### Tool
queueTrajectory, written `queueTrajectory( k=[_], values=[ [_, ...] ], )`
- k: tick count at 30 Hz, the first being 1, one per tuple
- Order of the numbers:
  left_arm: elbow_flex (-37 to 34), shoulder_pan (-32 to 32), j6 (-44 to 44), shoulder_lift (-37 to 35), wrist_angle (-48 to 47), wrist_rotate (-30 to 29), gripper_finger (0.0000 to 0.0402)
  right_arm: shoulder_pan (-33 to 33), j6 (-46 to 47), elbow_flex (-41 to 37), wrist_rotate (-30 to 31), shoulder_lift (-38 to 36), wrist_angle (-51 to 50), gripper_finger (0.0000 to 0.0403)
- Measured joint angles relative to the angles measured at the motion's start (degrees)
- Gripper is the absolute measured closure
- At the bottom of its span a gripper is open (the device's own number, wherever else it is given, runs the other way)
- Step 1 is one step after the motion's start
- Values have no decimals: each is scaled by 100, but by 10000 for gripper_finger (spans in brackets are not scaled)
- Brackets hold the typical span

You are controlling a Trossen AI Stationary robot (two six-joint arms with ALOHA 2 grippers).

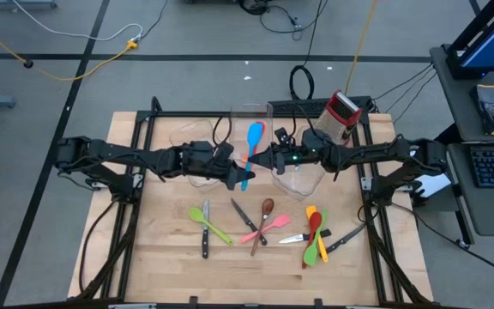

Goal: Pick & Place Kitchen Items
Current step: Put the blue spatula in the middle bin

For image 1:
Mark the black power strip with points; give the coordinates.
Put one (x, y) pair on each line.
(294, 106)

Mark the red silicone spoon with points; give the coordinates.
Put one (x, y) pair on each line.
(315, 221)

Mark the black aluminium table frame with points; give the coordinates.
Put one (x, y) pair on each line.
(178, 114)

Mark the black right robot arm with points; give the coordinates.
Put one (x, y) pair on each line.
(380, 152)

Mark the grey computer cart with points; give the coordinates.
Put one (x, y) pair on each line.
(465, 111)

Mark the black floor device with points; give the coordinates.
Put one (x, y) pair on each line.
(253, 5)

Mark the brown wooden spoon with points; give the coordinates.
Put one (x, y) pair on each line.
(267, 206)

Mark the orange silicone spatula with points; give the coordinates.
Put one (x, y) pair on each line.
(245, 159)

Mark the green silicone spatula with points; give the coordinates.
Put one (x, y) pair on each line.
(310, 256)

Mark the clear plastic bin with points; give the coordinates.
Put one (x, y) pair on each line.
(240, 124)
(187, 129)
(298, 184)

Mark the dark blade black knife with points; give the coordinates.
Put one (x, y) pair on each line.
(345, 239)

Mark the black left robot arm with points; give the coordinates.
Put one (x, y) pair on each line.
(114, 152)

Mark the red steel box grater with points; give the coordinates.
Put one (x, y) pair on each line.
(341, 113)

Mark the grey black work gloves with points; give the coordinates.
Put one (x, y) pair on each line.
(491, 107)

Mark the lime green silicone spoon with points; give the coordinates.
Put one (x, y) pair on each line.
(196, 214)

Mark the yellow spoon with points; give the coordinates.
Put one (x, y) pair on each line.
(311, 210)

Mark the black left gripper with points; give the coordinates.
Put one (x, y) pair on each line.
(204, 161)

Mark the blue silicone spatula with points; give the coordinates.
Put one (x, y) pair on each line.
(255, 134)

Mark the small black floor puck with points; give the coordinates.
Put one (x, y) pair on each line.
(28, 64)

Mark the pink silicone spatula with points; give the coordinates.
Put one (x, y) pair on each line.
(282, 221)

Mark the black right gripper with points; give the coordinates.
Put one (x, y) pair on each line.
(290, 159)

